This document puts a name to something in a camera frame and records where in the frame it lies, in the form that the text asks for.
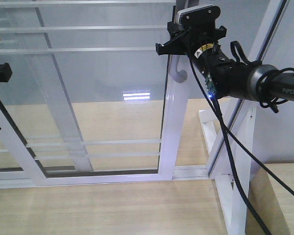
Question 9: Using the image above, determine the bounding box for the white framed sliding glass door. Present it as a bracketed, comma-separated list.
[0, 0, 198, 188]

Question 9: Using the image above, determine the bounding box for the grey metal door handle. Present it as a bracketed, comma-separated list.
[170, 55, 187, 83]

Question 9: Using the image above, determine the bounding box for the wrist camera grey black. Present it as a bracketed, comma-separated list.
[175, 4, 221, 28]

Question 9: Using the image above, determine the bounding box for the fixed white glass panel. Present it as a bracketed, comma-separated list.
[0, 4, 94, 189]

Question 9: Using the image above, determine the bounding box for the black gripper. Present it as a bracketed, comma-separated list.
[155, 19, 235, 73]

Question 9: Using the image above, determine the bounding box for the aluminium floor track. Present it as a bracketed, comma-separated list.
[172, 165, 209, 181]

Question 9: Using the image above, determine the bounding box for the light wooden box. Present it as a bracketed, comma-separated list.
[249, 163, 294, 235]

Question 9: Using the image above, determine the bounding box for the black cable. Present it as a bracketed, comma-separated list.
[188, 48, 272, 235]
[203, 40, 294, 204]

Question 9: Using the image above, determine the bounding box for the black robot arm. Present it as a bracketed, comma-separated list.
[156, 4, 294, 109]

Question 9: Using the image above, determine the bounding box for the white support brace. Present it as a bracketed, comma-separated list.
[198, 107, 237, 235]

